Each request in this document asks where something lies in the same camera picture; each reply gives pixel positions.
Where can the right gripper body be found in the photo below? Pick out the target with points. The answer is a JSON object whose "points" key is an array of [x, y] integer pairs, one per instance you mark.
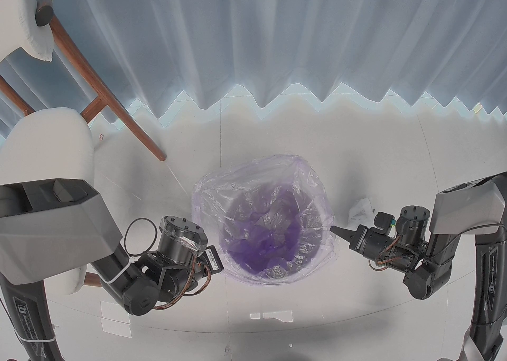
{"points": [[374, 244]]}

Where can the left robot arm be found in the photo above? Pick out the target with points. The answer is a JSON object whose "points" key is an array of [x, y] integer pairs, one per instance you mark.
{"points": [[55, 228]]}

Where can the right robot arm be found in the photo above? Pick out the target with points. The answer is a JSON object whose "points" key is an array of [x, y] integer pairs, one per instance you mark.
{"points": [[467, 205]]}

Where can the crumpled white paper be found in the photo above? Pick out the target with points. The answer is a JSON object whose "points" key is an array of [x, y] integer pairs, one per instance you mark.
{"points": [[359, 213]]}

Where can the white curtain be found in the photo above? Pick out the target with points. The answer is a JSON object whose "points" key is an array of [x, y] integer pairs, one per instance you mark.
{"points": [[277, 34]]}

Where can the white cushioned wooden chair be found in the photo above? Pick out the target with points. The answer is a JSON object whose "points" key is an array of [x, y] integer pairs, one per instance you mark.
{"points": [[47, 141]]}

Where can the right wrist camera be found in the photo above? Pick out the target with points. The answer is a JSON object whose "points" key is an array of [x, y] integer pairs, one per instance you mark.
{"points": [[383, 220]]}

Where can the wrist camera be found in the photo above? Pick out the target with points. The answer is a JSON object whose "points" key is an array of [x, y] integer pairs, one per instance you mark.
{"points": [[216, 259], [383, 220]]}

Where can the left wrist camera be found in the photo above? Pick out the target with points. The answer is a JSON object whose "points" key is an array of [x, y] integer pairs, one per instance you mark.
{"points": [[216, 259]]}

